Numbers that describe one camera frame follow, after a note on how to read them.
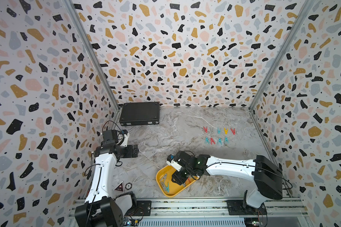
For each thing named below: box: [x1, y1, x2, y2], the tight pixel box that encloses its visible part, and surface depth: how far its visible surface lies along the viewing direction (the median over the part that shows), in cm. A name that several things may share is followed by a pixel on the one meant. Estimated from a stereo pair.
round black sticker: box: [125, 182, 133, 191], surface depth 83 cm
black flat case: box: [119, 101, 161, 127], surface depth 120 cm
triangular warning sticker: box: [112, 180, 125, 193], surface depth 82 cm
